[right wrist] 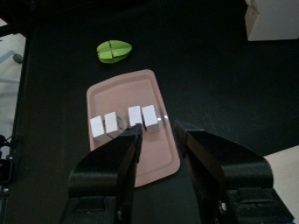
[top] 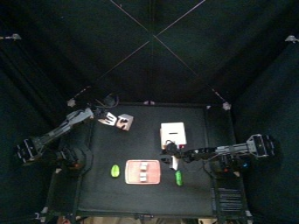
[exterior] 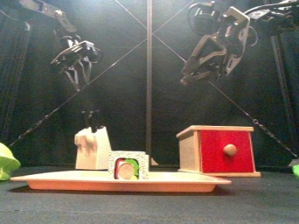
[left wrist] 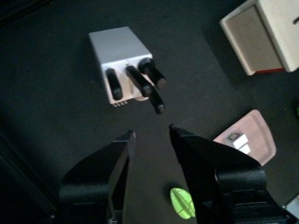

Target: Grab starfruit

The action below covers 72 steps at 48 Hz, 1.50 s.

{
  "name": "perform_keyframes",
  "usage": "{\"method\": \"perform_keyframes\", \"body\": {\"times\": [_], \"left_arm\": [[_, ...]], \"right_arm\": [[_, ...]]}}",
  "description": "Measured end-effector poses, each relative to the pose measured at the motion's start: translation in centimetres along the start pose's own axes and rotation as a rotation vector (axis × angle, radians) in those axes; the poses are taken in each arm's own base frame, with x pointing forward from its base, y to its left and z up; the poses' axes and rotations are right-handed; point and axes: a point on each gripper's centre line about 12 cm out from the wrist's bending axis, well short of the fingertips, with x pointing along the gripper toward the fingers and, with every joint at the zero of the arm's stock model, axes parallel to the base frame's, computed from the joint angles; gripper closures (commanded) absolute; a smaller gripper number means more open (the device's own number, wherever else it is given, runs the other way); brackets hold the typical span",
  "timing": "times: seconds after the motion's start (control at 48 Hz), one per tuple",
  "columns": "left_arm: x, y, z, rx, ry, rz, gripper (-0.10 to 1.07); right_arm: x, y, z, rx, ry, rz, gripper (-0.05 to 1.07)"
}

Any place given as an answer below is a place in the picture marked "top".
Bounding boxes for green toy starfruit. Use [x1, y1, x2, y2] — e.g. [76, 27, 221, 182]
[109, 164, 121, 179]

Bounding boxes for small white toy piece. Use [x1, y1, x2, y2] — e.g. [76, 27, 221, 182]
[160, 157, 180, 171]

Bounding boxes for white toy block with marks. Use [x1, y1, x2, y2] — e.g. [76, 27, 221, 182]
[100, 112, 118, 127]

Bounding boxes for white cube with pinkish face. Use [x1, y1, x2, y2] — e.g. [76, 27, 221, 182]
[116, 113, 136, 131]

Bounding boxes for pink square tray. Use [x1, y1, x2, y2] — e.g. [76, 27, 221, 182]
[124, 159, 162, 186]

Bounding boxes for green toy cucumber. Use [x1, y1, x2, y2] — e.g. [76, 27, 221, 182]
[173, 170, 184, 187]

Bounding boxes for white box with slot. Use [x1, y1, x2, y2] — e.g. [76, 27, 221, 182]
[158, 122, 188, 151]

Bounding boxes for black plate with white print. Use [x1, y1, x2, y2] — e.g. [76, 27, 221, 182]
[214, 186, 245, 214]

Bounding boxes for black looped cable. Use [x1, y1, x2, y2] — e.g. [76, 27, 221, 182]
[101, 94, 118, 109]

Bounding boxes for thin crossing string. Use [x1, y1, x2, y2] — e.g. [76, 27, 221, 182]
[106, 0, 228, 103]
[72, 0, 208, 99]

